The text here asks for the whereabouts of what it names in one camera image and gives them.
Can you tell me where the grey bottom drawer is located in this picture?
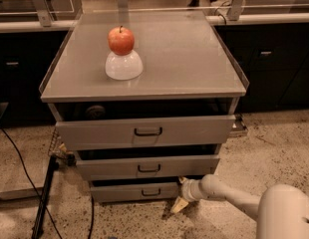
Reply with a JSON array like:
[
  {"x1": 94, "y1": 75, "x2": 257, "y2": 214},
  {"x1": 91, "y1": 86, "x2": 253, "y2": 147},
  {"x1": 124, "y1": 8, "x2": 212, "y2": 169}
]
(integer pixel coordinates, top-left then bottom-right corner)
[{"x1": 90, "y1": 176, "x2": 181, "y2": 203}]

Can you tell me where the grey metal frame post right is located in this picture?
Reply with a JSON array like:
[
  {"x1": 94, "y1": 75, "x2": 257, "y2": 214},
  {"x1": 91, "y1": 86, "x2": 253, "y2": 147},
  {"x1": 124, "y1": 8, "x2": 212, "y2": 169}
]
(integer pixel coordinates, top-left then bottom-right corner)
[{"x1": 226, "y1": 0, "x2": 244, "y2": 21}]

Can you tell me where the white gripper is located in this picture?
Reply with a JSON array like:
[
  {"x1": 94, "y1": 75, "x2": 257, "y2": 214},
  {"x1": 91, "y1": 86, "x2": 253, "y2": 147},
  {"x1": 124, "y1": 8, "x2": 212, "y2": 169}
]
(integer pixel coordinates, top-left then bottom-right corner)
[{"x1": 170, "y1": 176, "x2": 203, "y2": 214}]

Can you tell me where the black floor cable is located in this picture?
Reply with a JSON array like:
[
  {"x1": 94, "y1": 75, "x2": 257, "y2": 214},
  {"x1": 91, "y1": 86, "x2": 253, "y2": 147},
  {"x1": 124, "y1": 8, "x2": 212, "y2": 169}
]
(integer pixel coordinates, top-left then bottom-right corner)
[{"x1": 0, "y1": 118, "x2": 64, "y2": 239}]

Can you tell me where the red apple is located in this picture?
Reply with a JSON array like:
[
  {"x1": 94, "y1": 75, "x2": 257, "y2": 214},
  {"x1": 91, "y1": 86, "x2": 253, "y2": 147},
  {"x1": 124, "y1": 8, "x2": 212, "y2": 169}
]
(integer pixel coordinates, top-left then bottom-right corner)
[{"x1": 108, "y1": 26, "x2": 135, "y2": 56}]

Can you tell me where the grey metal frame post left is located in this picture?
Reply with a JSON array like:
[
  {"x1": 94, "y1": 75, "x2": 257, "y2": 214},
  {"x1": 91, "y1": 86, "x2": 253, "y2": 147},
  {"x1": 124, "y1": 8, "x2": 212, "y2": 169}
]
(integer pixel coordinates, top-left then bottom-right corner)
[{"x1": 32, "y1": 0, "x2": 52, "y2": 27}]

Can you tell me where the grey drawer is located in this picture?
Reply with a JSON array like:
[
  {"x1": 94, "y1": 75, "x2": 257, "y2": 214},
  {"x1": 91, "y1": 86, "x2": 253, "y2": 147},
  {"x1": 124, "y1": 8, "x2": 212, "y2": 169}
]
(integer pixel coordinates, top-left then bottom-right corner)
[
  {"x1": 77, "y1": 145, "x2": 219, "y2": 181},
  {"x1": 90, "y1": 176, "x2": 181, "y2": 203},
  {"x1": 49, "y1": 100, "x2": 235, "y2": 150}
]

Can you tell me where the black metal bar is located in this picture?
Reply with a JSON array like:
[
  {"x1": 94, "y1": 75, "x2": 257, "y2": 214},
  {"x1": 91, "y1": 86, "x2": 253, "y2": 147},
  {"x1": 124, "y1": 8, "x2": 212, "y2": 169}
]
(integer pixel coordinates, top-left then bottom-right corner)
[{"x1": 32, "y1": 156, "x2": 58, "y2": 239}]

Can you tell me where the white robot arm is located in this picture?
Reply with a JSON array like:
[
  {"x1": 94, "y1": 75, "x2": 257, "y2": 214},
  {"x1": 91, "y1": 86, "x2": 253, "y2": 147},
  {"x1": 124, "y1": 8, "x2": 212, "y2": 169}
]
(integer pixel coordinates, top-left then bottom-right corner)
[{"x1": 171, "y1": 174, "x2": 309, "y2": 239}]

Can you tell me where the white upturned bowl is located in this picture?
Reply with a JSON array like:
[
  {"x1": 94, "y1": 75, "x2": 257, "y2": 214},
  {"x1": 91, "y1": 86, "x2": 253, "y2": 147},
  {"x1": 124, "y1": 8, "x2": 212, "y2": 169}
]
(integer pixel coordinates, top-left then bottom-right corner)
[{"x1": 105, "y1": 51, "x2": 144, "y2": 81}]

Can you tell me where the dark round object in drawer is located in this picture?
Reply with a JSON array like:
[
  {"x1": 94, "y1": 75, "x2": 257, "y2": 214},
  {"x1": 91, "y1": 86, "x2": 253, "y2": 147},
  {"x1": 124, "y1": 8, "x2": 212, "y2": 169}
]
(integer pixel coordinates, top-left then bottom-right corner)
[{"x1": 85, "y1": 105, "x2": 106, "y2": 120}]

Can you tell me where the grey top drawer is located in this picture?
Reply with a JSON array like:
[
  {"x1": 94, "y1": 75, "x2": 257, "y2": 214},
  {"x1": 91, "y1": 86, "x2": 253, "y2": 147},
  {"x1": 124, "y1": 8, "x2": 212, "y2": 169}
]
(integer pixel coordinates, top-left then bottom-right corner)
[{"x1": 49, "y1": 100, "x2": 235, "y2": 150}]

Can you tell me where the grey metal drawer cabinet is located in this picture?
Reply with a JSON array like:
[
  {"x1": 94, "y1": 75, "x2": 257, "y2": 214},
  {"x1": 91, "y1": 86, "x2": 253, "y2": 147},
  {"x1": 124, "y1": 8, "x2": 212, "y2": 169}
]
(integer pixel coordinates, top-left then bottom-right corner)
[{"x1": 38, "y1": 10, "x2": 250, "y2": 204}]

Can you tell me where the wire basket with items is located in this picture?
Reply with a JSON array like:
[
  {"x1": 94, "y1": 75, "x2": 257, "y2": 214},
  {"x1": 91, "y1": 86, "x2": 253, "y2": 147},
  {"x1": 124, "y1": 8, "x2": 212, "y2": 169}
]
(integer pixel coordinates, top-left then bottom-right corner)
[{"x1": 48, "y1": 129, "x2": 76, "y2": 166}]

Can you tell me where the grey metal frame post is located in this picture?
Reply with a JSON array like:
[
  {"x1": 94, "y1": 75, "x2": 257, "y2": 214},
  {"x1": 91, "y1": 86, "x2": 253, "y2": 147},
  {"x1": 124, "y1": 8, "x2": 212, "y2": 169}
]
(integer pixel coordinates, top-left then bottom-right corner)
[
  {"x1": 226, "y1": 0, "x2": 244, "y2": 21},
  {"x1": 32, "y1": 0, "x2": 52, "y2": 27}
]

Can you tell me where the grey middle drawer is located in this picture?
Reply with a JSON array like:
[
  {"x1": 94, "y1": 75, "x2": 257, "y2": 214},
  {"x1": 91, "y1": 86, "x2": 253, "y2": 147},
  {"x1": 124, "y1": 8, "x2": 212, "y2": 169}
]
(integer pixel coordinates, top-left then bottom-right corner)
[{"x1": 77, "y1": 145, "x2": 219, "y2": 181}]

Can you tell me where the black cable under cabinet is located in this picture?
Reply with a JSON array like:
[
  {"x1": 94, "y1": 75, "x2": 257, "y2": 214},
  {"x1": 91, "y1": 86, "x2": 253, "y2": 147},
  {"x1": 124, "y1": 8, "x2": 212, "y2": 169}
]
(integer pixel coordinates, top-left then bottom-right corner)
[{"x1": 86, "y1": 194, "x2": 96, "y2": 239}]

